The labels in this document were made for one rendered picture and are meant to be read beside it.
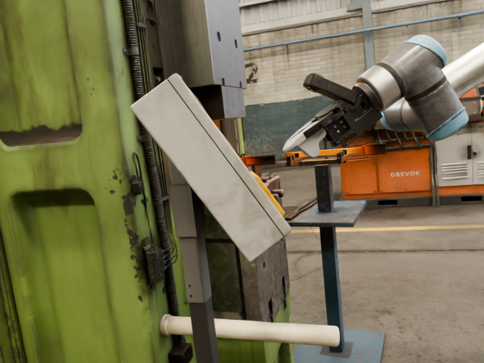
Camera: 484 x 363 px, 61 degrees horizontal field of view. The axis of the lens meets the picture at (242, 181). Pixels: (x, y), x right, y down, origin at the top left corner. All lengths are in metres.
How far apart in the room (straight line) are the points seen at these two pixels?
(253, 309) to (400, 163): 3.75
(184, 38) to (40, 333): 0.92
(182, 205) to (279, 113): 8.28
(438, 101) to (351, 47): 8.00
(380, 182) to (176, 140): 4.36
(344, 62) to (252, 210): 8.35
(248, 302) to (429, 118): 0.72
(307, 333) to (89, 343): 0.63
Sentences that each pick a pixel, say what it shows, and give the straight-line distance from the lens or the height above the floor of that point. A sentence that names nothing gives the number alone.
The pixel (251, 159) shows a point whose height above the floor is 1.00.
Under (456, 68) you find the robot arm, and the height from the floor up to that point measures 1.20.
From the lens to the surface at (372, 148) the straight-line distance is 1.79.
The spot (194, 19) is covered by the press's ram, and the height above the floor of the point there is 1.41.
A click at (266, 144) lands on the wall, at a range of 9.07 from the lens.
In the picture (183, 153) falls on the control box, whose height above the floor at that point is 1.09.
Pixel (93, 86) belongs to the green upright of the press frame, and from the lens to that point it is 1.03.
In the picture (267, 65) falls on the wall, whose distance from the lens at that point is 9.08.
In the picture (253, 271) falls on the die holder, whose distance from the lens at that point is 1.23.
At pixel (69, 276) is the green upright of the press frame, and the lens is 1.26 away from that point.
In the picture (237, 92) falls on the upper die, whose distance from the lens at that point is 1.33.
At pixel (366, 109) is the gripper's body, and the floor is 1.12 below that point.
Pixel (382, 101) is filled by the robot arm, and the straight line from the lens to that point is 0.89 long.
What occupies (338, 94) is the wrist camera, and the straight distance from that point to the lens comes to 0.88.
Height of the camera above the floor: 1.13
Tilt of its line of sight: 8 degrees down
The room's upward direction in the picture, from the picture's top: 6 degrees counter-clockwise
